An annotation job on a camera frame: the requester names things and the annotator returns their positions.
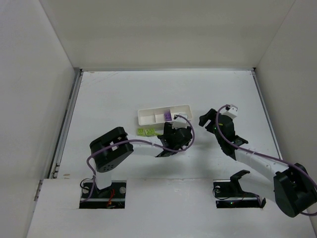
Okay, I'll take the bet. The purple lego brick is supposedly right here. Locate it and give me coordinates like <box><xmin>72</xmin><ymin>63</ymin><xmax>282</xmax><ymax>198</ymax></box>
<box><xmin>163</xmin><ymin>112</ymin><xmax>172</xmax><ymax>121</ymax></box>

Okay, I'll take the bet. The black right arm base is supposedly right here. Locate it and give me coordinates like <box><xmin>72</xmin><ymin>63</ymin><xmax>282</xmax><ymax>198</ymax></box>
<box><xmin>79</xmin><ymin>180</ymin><xmax>127</xmax><ymax>209</ymax></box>

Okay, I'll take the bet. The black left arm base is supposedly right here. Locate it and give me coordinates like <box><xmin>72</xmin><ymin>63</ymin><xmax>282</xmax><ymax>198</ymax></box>
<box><xmin>212</xmin><ymin>170</ymin><xmax>266</xmax><ymax>209</ymax></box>

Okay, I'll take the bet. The green lego brick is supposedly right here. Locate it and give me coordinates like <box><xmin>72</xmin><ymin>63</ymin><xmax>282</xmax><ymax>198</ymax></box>
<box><xmin>137</xmin><ymin>128</ymin><xmax>146</xmax><ymax>136</ymax></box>
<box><xmin>145</xmin><ymin>128</ymin><xmax>156</xmax><ymax>136</ymax></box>

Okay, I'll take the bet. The white three-compartment container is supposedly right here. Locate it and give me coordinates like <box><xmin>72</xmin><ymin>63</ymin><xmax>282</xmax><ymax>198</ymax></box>
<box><xmin>137</xmin><ymin>105</ymin><xmax>193</xmax><ymax>126</ymax></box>

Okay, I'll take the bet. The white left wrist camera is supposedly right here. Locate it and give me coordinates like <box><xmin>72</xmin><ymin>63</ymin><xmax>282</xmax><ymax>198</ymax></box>
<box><xmin>222</xmin><ymin>105</ymin><xmax>238</xmax><ymax>119</ymax></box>

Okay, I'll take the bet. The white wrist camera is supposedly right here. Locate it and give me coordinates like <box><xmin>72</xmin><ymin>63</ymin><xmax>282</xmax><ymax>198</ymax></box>
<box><xmin>172</xmin><ymin>114</ymin><xmax>188</xmax><ymax>129</ymax></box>
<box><xmin>222</xmin><ymin>105</ymin><xmax>238</xmax><ymax>119</ymax></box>

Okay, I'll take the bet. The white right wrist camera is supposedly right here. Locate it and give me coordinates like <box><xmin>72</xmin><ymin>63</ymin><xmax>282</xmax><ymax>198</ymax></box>
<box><xmin>172</xmin><ymin>114</ymin><xmax>188</xmax><ymax>129</ymax></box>

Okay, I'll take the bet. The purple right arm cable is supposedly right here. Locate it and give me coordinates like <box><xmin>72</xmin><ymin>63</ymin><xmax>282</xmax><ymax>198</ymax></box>
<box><xmin>79</xmin><ymin>114</ymin><xmax>196</xmax><ymax>204</ymax></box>

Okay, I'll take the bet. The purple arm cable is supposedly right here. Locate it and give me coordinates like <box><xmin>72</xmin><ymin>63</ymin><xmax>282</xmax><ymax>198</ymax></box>
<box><xmin>79</xmin><ymin>114</ymin><xmax>196</xmax><ymax>204</ymax></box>
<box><xmin>215</xmin><ymin>104</ymin><xmax>317</xmax><ymax>216</ymax></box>

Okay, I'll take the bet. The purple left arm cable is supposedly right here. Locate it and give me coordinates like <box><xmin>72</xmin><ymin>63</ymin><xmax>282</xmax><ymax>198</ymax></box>
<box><xmin>215</xmin><ymin>104</ymin><xmax>317</xmax><ymax>216</ymax></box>

